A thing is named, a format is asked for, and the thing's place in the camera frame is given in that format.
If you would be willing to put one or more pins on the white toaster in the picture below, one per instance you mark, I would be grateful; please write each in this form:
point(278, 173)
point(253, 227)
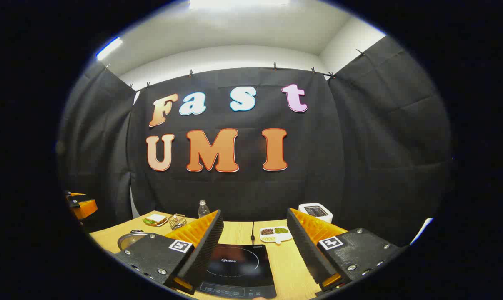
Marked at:
point(316, 211)

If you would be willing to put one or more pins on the sandwich with lettuce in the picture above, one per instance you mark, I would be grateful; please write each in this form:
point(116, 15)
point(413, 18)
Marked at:
point(154, 218)

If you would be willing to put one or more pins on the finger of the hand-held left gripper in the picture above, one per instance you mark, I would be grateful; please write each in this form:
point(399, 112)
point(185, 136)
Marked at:
point(74, 196)
point(84, 208)

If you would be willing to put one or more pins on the small white plate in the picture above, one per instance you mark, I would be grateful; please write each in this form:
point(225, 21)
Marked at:
point(161, 224)

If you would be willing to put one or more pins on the clear plastic water bottle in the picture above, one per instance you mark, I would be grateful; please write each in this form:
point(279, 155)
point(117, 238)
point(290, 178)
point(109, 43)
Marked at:
point(203, 210)

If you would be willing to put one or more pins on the ceiling light strip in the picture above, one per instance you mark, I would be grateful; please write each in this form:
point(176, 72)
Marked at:
point(238, 4)
point(108, 49)

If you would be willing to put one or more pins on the white divided dish of beans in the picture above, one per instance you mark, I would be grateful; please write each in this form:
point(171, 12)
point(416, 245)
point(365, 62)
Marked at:
point(275, 234)

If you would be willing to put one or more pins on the stainless steel pot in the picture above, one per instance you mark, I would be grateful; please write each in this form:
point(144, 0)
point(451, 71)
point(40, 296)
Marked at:
point(128, 241)

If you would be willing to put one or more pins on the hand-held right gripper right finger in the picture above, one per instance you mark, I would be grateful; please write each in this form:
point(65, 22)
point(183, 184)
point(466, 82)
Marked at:
point(307, 254)

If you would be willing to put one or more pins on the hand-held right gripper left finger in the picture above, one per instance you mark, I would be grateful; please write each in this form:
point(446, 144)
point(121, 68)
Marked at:
point(201, 254)

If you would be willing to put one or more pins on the black backdrop cloth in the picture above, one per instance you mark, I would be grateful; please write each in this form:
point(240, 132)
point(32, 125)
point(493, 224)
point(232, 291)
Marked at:
point(359, 146)

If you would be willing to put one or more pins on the black induction cooktop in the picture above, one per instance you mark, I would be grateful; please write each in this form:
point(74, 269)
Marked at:
point(243, 271)

